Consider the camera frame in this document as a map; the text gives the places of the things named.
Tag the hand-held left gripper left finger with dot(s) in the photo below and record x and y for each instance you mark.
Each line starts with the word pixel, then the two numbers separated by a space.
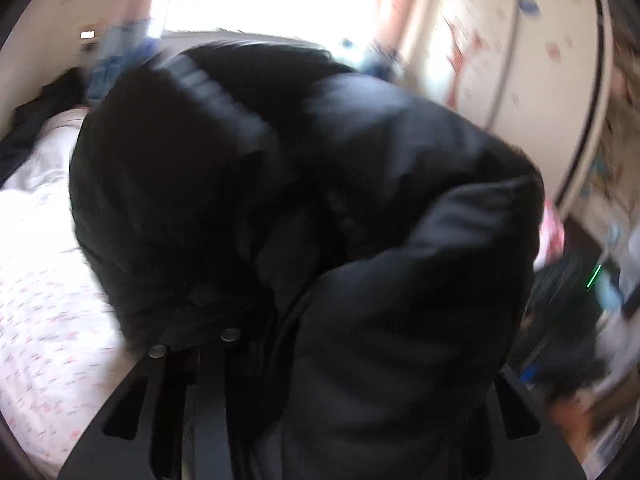
pixel 165 405

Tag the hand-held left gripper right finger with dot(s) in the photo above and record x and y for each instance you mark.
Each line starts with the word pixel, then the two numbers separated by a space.
pixel 505 385

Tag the black puffer jacket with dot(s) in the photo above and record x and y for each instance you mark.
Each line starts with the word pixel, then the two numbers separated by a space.
pixel 300 185

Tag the person's right hand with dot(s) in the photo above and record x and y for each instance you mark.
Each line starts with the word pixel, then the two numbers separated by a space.
pixel 575 425

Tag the red and white cloth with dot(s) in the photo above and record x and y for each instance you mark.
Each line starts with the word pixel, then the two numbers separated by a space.
pixel 552 230

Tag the white floral bed sheet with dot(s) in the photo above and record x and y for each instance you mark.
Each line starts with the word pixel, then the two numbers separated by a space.
pixel 45 310

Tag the white wardrobe with stickers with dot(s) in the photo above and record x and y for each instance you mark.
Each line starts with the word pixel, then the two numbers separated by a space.
pixel 540 85

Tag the white quilt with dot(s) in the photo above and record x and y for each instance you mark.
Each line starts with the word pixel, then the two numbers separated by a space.
pixel 45 160

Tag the dark cloth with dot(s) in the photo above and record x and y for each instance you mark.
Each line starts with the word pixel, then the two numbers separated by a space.
pixel 45 95

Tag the blue printed pillow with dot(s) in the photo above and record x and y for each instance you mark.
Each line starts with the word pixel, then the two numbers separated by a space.
pixel 107 70

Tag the pink curtain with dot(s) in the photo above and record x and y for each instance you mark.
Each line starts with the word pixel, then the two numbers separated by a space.
pixel 395 5

